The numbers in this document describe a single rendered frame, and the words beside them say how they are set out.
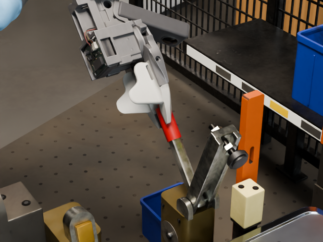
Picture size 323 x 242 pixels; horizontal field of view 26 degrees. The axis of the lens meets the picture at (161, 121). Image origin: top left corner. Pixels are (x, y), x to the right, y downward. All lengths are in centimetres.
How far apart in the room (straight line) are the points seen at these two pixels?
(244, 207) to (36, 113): 235
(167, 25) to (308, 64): 34
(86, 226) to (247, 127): 27
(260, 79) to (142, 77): 46
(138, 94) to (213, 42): 58
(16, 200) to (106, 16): 29
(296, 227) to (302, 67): 34
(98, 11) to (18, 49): 293
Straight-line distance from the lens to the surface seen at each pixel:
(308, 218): 109
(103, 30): 97
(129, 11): 101
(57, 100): 338
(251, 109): 99
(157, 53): 97
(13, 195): 94
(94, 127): 185
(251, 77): 139
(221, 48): 150
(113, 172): 168
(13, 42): 400
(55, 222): 96
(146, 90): 97
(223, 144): 87
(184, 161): 99
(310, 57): 127
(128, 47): 98
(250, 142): 102
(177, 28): 103
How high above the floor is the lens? 169
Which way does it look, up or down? 32 degrees down
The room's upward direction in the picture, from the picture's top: straight up
